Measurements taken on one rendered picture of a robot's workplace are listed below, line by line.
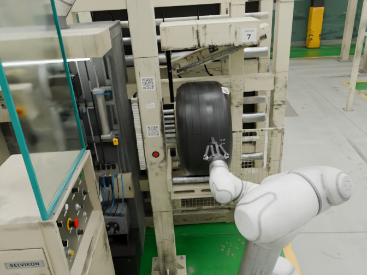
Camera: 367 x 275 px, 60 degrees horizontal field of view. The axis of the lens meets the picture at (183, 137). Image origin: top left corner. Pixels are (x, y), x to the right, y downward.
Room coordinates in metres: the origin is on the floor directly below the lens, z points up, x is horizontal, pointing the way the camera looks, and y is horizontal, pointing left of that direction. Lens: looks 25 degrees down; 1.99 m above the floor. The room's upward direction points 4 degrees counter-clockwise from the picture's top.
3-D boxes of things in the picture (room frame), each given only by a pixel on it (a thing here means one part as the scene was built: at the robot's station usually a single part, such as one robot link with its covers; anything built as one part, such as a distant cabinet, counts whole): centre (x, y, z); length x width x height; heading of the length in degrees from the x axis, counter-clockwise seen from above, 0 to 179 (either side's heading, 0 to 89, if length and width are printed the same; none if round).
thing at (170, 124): (2.21, 0.14, 1.05); 0.20 x 0.15 x 0.30; 90
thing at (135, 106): (1.78, 0.26, 1.19); 0.05 x 0.04 x 0.48; 0
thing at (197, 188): (1.69, -0.08, 0.83); 0.36 x 0.09 x 0.06; 90
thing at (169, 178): (1.83, 0.10, 0.90); 0.40 x 0.03 x 0.10; 0
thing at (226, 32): (2.13, -0.20, 1.71); 0.61 x 0.25 x 0.15; 90
